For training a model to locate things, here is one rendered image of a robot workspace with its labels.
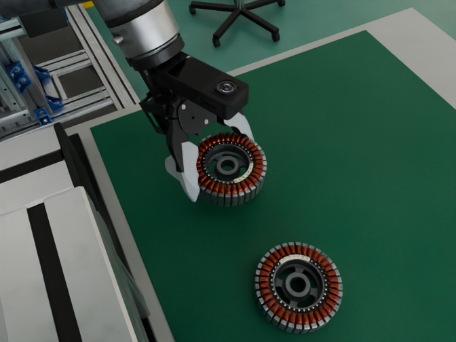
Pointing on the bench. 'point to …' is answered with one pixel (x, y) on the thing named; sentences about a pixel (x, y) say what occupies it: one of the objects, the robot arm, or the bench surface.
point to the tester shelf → (58, 250)
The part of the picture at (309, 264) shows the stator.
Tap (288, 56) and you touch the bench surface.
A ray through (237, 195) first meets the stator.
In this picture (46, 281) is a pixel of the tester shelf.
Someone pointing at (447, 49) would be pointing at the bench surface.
